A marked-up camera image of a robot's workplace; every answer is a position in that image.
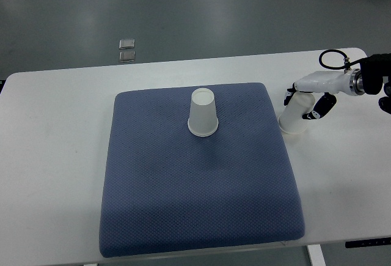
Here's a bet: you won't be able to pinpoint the white table leg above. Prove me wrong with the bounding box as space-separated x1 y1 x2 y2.
307 245 326 266

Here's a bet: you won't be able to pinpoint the black white robotic hand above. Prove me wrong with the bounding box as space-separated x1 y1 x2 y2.
283 70 356 120

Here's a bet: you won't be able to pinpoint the black table control panel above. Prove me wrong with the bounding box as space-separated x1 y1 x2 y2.
345 237 391 249

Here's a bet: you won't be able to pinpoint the blue fabric cushion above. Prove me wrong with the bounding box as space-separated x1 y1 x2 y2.
99 83 305 258

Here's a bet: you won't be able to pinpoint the upper metal floor plate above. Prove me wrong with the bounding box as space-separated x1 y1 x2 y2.
119 38 135 50

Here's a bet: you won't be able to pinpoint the white paper cup on cushion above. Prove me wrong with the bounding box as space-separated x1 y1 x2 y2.
188 87 219 137

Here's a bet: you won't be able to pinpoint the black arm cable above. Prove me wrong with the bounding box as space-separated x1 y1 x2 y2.
318 48 364 72

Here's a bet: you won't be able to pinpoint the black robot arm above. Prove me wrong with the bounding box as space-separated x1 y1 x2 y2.
351 53 390 114

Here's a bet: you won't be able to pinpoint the white paper cup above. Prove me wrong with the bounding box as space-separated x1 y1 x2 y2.
188 87 219 137
278 92 315 135

